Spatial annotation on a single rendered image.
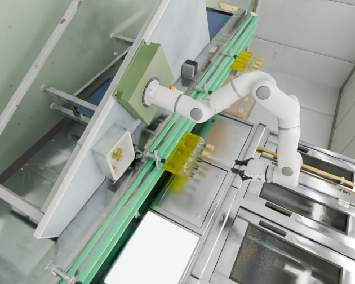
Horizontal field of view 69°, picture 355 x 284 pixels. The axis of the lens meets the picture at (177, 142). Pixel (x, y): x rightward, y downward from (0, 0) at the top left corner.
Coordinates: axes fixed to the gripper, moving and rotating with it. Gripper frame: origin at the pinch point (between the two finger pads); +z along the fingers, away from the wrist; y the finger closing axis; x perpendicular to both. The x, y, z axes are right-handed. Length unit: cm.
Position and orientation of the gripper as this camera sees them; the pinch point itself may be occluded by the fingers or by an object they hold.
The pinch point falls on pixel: (236, 166)
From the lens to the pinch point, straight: 132.1
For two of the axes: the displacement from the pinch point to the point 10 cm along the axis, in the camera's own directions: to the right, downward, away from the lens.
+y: 4.7, -6.9, 5.5
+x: -3.0, -7.1, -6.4
